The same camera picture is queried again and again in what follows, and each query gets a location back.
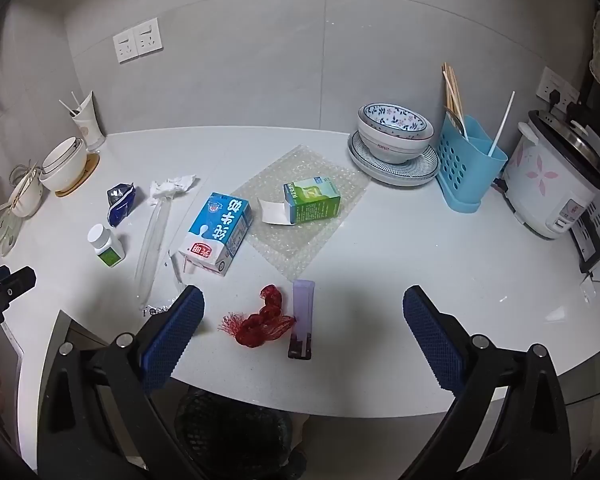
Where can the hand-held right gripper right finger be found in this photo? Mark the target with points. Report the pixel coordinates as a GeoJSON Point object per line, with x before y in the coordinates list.
{"type": "Point", "coordinates": [432, 340]}

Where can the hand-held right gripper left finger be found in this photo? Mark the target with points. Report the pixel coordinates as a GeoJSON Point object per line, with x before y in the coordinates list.
{"type": "Point", "coordinates": [172, 340]}

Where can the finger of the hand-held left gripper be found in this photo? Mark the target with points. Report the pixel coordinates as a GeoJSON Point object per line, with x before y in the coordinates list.
{"type": "Point", "coordinates": [15, 285]}

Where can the clear plastic sleeve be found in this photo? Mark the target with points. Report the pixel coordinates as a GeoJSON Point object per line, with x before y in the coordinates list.
{"type": "Point", "coordinates": [152, 250]}

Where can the black mesh trash bin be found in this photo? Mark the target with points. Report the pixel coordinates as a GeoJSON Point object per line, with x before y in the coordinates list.
{"type": "Point", "coordinates": [230, 425]}

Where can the blue and white milk carton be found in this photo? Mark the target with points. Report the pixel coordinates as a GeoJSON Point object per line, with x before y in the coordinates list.
{"type": "Point", "coordinates": [217, 232]}

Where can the blue snack wrapper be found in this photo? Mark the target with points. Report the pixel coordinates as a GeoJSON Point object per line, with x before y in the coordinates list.
{"type": "Point", "coordinates": [120, 205]}

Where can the purple squeeze tube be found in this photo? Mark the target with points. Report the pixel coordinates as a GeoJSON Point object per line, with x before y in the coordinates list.
{"type": "Point", "coordinates": [302, 310]}

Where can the white tissue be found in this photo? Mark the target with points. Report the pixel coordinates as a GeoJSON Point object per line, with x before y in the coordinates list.
{"type": "Point", "coordinates": [172, 187]}

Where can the clear bubble wrap sheet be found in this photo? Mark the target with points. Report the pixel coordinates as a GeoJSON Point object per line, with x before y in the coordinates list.
{"type": "Point", "coordinates": [305, 240]}

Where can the leaf-patterned dish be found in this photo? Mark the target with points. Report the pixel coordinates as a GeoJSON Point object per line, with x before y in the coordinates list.
{"type": "Point", "coordinates": [5, 232]}

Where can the red mesh net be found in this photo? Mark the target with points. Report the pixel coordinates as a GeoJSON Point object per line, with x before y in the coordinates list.
{"type": "Point", "coordinates": [260, 327]}

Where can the white ceramic bowl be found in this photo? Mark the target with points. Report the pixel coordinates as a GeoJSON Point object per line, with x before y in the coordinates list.
{"type": "Point", "coordinates": [25, 195]}

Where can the white pill bottle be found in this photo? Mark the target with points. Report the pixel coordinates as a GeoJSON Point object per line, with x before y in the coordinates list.
{"type": "Point", "coordinates": [107, 247]}

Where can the white black-rimmed bowl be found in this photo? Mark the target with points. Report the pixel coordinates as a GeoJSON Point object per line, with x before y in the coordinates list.
{"type": "Point", "coordinates": [62, 170]}

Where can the round wooden coaster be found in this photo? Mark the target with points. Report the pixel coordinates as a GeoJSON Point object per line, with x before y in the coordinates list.
{"type": "Point", "coordinates": [89, 175]}

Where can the blue cutlery holder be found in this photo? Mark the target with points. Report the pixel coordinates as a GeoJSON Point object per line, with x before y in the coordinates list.
{"type": "Point", "coordinates": [462, 170]}

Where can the white tall cup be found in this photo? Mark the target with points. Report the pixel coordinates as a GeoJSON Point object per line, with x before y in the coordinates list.
{"type": "Point", "coordinates": [90, 127]}

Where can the green cardboard box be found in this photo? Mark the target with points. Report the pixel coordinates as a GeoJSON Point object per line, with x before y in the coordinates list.
{"type": "Point", "coordinates": [312, 202]}

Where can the thin white stick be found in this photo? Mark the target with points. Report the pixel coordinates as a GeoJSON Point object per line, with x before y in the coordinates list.
{"type": "Point", "coordinates": [76, 101]}
{"type": "Point", "coordinates": [67, 106]}

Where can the white ribbed plate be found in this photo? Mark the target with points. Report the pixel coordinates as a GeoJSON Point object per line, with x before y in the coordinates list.
{"type": "Point", "coordinates": [364, 160]}

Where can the white floral rice cooker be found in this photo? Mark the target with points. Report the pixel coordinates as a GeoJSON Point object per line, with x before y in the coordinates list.
{"type": "Point", "coordinates": [539, 180]}

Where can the white countertop appliance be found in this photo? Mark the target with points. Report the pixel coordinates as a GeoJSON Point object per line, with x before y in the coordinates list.
{"type": "Point", "coordinates": [597, 240]}

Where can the white red-rimmed bowl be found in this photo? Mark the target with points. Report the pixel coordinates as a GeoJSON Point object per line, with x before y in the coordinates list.
{"type": "Point", "coordinates": [394, 147]}

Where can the metal spoon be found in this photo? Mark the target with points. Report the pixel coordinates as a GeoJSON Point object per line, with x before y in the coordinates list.
{"type": "Point", "coordinates": [454, 117]}

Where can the blue floral bowl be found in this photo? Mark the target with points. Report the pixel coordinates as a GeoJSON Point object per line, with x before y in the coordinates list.
{"type": "Point", "coordinates": [394, 117]}

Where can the long white plastic stick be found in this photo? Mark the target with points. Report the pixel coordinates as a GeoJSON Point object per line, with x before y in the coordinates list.
{"type": "Point", "coordinates": [502, 120]}

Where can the wooden chopsticks bundle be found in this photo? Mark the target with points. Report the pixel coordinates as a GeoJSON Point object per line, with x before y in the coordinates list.
{"type": "Point", "coordinates": [452, 90]}

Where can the black power plug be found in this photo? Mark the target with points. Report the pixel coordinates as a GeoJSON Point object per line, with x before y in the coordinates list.
{"type": "Point", "coordinates": [569, 105]}

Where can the white wall socket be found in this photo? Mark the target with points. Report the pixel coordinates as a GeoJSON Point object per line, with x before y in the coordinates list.
{"type": "Point", "coordinates": [126, 47]}
{"type": "Point", "coordinates": [549, 82]}
{"type": "Point", "coordinates": [148, 37]}

